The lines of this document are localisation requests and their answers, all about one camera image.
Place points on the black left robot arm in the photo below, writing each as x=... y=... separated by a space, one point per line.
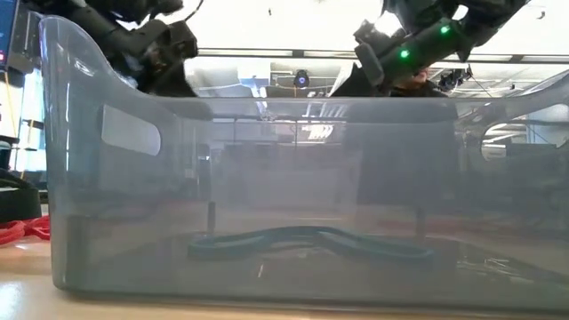
x=102 y=26

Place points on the white hanging box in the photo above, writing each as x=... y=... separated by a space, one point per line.
x=251 y=75

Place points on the black round hanging camera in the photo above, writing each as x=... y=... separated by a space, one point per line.
x=301 y=79

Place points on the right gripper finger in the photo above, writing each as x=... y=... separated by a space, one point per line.
x=351 y=86
x=369 y=64

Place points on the black hanging camera rig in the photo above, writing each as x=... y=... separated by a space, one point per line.
x=453 y=80

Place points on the grey translucent plastic basket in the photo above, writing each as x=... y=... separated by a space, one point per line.
x=311 y=200

